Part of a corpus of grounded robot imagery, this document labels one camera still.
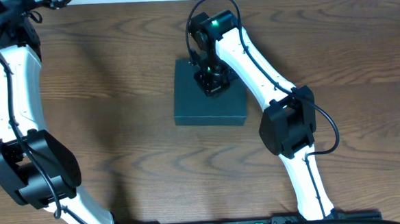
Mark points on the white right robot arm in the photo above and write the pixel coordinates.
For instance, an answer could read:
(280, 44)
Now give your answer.
(288, 118)

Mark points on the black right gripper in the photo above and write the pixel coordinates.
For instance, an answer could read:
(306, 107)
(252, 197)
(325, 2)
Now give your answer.
(212, 88)

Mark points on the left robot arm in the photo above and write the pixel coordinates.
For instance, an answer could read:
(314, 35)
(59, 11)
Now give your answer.
(35, 168)

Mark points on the black box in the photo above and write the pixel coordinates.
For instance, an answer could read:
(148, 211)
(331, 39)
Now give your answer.
(193, 107)

